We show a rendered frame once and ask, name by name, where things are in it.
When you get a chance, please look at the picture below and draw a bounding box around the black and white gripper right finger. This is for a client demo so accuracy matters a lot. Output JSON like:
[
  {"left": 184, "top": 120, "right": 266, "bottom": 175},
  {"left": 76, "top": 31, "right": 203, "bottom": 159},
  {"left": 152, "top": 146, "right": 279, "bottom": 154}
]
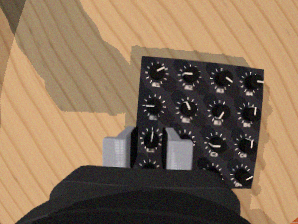
[{"left": 161, "top": 127, "right": 193, "bottom": 170}]

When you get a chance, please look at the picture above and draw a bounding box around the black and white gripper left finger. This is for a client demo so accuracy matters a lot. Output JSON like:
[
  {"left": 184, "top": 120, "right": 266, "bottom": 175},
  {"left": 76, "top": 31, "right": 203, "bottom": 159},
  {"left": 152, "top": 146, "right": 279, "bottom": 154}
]
[{"left": 102, "top": 126, "right": 138, "bottom": 168}]

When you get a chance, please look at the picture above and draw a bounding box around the black knob box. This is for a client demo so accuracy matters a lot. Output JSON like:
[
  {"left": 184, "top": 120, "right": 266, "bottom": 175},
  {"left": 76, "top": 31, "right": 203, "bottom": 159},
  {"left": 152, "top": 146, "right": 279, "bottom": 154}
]
[{"left": 133, "top": 56, "right": 264, "bottom": 189}]

